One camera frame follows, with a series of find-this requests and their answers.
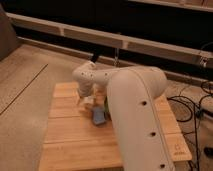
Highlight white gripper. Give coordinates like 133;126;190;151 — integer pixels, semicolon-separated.
76;82;94;105

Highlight blue sponge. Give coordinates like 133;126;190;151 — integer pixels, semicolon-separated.
92;106;106;125

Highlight black cables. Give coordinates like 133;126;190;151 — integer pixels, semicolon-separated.
166;79;213;171

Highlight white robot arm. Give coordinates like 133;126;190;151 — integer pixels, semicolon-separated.
73;61;175;171

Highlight black table leg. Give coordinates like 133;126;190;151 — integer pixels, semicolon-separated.
90;53;100;63

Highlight green ceramic bowl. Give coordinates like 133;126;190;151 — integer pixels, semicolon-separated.
104;97;110;117

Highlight wooden table board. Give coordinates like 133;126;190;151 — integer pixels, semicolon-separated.
38;81;193;171

